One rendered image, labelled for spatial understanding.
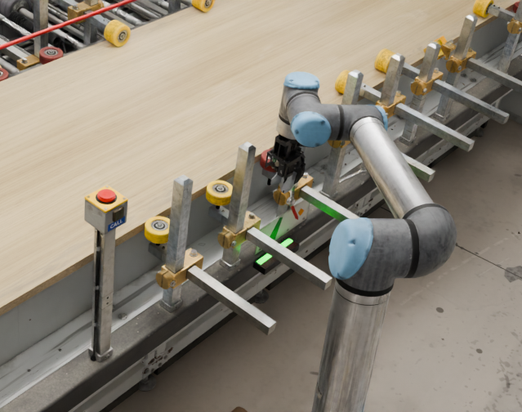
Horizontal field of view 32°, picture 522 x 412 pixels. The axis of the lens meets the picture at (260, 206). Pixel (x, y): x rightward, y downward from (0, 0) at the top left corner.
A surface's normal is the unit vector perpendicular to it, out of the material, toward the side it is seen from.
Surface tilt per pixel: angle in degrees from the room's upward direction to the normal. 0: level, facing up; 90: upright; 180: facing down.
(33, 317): 90
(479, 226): 0
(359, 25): 0
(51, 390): 0
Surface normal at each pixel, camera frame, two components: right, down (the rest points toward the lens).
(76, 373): 0.14, -0.77
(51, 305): 0.76, 0.48
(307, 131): 0.07, 0.63
